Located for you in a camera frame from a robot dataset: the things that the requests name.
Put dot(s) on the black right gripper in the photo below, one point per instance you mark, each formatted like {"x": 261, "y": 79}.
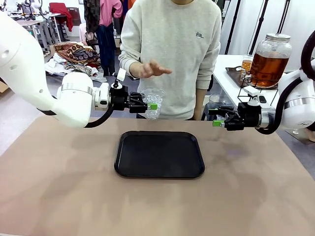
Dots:
{"x": 249, "y": 116}

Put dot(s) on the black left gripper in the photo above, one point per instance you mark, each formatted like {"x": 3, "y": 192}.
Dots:
{"x": 119, "y": 98}

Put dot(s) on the short clear cup with ice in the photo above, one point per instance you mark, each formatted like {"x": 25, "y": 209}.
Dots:
{"x": 157, "y": 98}

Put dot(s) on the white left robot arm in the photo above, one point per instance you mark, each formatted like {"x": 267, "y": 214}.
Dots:
{"x": 24, "y": 73}

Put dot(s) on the person's right forearm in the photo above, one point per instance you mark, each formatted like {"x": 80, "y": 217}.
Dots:
{"x": 130, "y": 65}

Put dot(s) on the person's left forearm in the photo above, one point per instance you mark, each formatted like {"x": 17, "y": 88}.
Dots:
{"x": 200, "y": 103}

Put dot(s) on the tall clear ice cup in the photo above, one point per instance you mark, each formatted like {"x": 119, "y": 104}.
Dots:
{"x": 214, "y": 98}

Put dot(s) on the person's right hand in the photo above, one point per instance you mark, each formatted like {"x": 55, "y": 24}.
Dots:
{"x": 150, "y": 70}

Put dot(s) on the white side table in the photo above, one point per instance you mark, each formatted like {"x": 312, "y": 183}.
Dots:
{"x": 226, "y": 61}

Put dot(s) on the person in cream sweater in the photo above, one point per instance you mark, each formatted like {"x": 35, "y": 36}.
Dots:
{"x": 177, "y": 61}

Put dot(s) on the black plastic serving tray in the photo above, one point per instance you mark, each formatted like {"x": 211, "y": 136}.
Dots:
{"x": 160, "y": 157}

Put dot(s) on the navy hanging trousers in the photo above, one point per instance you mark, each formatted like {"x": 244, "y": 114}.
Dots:
{"x": 105, "y": 49}

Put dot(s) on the glass tea dispenser jar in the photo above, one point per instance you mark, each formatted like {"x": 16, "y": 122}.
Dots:
{"x": 268, "y": 66}

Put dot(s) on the patterned cloth pile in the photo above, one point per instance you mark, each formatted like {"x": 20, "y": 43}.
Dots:
{"x": 73, "y": 51}

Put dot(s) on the black tripod leg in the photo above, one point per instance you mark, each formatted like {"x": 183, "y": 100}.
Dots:
{"x": 258, "y": 27}
{"x": 283, "y": 17}
{"x": 233, "y": 27}

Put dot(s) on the dark patterned hanging jacket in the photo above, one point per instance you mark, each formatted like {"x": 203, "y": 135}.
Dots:
{"x": 91, "y": 14}

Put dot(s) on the red cloth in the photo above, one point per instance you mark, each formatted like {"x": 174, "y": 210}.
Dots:
{"x": 61, "y": 12}

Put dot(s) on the white background workbench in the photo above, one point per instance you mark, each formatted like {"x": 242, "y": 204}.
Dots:
{"x": 49, "y": 17}

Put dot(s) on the brown cardboard box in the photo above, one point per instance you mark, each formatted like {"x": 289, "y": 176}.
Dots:
{"x": 3, "y": 87}

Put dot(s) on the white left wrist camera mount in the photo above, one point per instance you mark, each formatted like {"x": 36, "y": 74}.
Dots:
{"x": 121, "y": 75}

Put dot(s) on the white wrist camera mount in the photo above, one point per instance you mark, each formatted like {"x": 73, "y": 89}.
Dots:
{"x": 121, "y": 75}
{"x": 254, "y": 93}

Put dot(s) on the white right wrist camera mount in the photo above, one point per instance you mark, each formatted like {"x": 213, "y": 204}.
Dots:
{"x": 254, "y": 93}

